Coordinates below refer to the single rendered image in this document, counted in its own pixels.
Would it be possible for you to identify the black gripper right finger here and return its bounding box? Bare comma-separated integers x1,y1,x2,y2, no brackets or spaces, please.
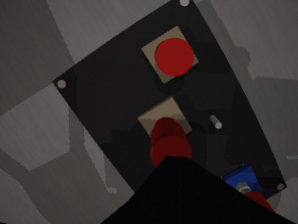
176,157,294,224

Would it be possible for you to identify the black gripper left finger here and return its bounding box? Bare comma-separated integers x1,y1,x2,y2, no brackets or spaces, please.
101,156,181,224

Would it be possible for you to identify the black circuit board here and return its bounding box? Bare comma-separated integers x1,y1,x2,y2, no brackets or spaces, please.
53,0,287,212

